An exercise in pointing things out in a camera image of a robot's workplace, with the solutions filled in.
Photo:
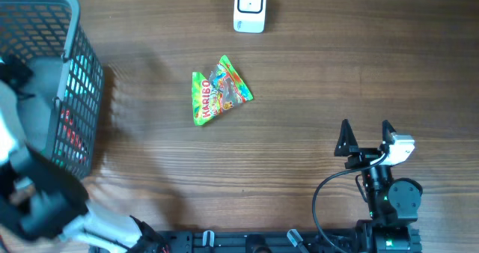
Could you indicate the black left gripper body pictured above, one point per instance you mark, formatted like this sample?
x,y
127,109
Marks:
x,y
19,66

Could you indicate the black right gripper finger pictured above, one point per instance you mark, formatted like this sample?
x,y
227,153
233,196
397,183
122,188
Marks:
x,y
388,133
347,144

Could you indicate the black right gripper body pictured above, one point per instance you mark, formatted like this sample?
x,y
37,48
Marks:
x,y
376,177

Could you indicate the green Haribo candy bag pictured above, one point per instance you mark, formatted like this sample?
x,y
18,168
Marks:
x,y
221,91

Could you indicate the red stick packet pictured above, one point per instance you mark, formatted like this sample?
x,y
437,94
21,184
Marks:
x,y
73,144

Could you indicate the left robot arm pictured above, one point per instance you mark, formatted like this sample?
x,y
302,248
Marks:
x,y
41,200

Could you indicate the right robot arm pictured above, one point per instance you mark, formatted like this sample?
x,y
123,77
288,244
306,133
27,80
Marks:
x,y
393,203

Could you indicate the white barcode scanner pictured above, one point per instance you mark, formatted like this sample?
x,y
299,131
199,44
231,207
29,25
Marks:
x,y
249,16

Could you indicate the grey plastic shopping basket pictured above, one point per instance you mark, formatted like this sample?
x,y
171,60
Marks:
x,y
47,36

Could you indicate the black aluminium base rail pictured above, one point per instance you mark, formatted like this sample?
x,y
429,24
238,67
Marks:
x,y
336,240

